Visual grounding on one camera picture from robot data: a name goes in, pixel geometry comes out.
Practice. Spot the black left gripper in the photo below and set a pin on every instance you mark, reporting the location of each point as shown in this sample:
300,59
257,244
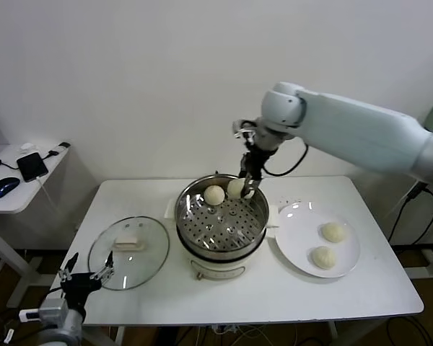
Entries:
80,284

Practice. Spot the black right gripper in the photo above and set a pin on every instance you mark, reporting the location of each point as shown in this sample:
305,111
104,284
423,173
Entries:
256,162

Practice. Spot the white steamed baozi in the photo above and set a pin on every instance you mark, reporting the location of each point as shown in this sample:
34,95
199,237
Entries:
333,232
234,188
214,194
323,257

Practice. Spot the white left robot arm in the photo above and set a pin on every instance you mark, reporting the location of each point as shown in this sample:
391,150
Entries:
63,333

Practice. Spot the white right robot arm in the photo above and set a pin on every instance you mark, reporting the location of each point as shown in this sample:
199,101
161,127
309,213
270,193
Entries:
346,126

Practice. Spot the stainless steel steamer basket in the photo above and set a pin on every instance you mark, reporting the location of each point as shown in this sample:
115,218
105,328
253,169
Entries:
234,220

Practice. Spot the white round plate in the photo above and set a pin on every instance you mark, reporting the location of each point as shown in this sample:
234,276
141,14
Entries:
299,230

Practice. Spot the white side desk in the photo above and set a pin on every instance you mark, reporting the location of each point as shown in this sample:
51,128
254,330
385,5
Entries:
7,206

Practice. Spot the blue computer mouse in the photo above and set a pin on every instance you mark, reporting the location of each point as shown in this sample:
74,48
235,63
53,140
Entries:
4,187

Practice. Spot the black smartphone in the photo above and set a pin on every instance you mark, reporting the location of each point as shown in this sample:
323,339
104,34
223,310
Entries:
31,166

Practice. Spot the black usb adapter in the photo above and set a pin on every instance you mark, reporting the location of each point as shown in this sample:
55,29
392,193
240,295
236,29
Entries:
59,147

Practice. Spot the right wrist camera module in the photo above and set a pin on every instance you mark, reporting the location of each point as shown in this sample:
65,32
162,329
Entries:
243,129

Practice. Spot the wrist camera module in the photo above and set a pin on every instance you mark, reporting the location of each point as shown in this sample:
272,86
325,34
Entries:
52,309
243,129

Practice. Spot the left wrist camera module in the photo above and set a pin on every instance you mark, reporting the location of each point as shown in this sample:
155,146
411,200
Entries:
52,309

